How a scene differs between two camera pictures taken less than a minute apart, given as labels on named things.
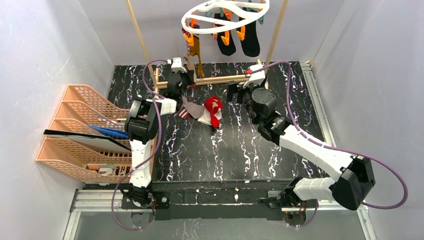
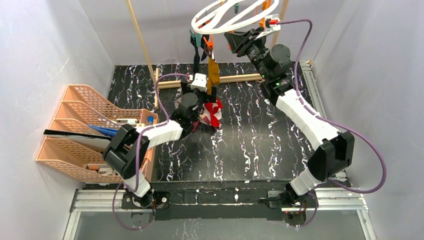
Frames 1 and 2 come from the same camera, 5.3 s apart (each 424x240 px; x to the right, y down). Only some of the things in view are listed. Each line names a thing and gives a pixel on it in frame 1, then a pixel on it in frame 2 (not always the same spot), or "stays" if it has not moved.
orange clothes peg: (190, 40) to (210, 43)
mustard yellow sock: (194, 50) to (213, 75)
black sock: (227, 50) to (196, 62)
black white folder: (104, 141) stays
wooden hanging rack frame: (169, 81) stays
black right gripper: (238, 89) to (243, 42)
